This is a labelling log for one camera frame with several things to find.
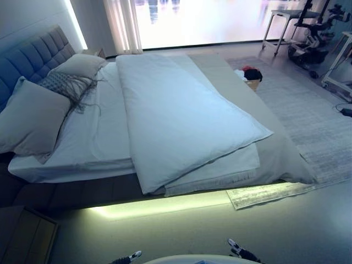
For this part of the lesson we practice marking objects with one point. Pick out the white metal frame table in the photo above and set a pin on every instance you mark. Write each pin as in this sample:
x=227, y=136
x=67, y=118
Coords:
x=286, y=12

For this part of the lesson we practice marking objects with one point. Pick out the red garment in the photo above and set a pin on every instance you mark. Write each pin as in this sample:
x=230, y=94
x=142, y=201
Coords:
x=247, y=68

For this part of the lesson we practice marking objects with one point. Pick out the beige bed blanket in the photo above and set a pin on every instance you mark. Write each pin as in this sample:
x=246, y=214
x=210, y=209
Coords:
x=275, y=154

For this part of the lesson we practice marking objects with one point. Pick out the large bright window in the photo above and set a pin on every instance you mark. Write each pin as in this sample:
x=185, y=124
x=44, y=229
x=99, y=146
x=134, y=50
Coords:
x=206, y=22

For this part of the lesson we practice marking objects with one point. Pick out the white garment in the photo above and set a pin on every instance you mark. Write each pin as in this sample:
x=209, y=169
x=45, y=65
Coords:
x=239, y=74

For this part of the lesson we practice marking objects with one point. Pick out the grey tufted headboard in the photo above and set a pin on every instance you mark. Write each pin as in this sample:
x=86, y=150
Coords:
x=27, y=55

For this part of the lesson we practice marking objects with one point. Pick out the light grey floor rug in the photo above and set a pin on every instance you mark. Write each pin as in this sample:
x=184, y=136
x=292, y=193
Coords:
x=302, y=118

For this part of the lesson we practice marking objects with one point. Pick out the vertical wall light strip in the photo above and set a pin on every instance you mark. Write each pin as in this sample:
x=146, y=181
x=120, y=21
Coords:
x=77, y=27

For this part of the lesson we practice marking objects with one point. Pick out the patterned fringed cushion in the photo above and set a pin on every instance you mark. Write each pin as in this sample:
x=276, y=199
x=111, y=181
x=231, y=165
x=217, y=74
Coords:
x=63, y=82

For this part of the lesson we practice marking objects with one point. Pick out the plain beige pillow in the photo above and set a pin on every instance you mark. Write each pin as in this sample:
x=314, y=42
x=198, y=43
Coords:
x=82, y=64

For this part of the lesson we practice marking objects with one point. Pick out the white duvet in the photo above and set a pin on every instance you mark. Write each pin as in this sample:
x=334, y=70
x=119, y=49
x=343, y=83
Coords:
x=178, y=115

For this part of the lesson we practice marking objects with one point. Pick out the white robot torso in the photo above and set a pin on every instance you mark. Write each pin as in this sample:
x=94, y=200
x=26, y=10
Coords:
x=181, y=259

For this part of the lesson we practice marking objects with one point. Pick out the small wooden nightstand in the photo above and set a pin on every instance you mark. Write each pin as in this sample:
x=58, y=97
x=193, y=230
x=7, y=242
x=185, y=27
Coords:
x=96, y=52

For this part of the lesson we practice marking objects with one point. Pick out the black wheeled machine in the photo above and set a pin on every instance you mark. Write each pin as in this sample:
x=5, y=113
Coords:
x=308, y=52

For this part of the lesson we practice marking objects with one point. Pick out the beige window curtain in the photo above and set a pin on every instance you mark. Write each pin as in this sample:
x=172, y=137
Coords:
x=121, y=24

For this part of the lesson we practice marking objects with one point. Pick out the white metal rack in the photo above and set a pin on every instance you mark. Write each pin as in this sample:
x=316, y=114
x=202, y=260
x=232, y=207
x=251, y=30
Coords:
x=328, y=79

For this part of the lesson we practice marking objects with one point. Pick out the cardboard box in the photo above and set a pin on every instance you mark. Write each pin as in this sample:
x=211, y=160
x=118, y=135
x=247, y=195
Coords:
x=253, y=85

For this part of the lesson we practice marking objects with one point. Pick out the large plain grey pillow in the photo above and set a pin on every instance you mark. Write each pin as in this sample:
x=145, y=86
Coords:
x=30, y=118

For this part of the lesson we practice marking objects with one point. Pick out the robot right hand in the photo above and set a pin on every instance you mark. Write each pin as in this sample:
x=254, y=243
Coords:
x=242, y=251

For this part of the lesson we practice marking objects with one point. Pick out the black garment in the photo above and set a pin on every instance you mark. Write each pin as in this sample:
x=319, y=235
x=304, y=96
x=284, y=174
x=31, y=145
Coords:
x=253, y=74

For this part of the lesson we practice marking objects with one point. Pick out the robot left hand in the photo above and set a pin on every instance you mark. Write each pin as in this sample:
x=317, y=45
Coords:
x=132, y=256

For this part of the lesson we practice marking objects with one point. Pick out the dark wooden nightstand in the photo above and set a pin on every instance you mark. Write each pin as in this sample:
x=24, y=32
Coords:
x=24, y=233

